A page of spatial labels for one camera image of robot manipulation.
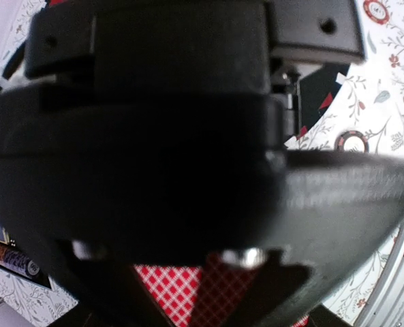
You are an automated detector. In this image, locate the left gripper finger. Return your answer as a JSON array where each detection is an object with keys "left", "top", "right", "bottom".
[{"left": 309, "top": 305, "right": 351, "bottom": 327}]

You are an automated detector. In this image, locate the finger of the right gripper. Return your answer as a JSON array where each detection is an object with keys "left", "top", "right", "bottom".
[{"left": 228, "top": 151, "right": 404, "bottom": 326}]

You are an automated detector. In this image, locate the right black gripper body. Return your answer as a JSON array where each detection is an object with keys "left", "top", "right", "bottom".
[{"left": 0, "top": 1, "right": 364, "bottom": 296}]

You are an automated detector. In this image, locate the dark red chip stack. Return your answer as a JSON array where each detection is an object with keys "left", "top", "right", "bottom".
[{"left": 335, "top": 130, "right": 369, "bottom": 153}]

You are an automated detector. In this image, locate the red playing card deck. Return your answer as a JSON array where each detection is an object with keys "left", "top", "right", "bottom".
[{"left": 133, "top": 253, "right": 310, "bottom": 327}]

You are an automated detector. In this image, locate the orange chip stack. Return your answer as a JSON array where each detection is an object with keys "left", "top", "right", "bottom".
[{"left": 362, "top": 0, "right": 390, "bottom": 25}]

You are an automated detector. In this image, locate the round red black poker mat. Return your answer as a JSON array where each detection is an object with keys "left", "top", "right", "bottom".
[{"left": 0, "top": 1, "right": 362, "bottom": 147}]

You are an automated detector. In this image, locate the floral white table cloth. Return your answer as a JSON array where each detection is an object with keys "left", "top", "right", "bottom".
[{"left": 0, "top": 1, "right": 404, "bottom": 326}]

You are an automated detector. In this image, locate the aluminium poker case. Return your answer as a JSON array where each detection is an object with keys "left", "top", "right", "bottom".
[{"left": 0, "top": 224, "right": 52, "bottom": 290}]

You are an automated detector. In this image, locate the left chip row in case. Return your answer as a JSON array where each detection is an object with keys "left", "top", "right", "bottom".
[{"left": 0, "top": 243, "right": 41, "bottom": 279}]

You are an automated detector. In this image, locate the front aluminium rail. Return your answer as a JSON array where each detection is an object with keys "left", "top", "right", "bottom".
[{"left": 354, "top": 224, "right": 404, "bottom": 327}]

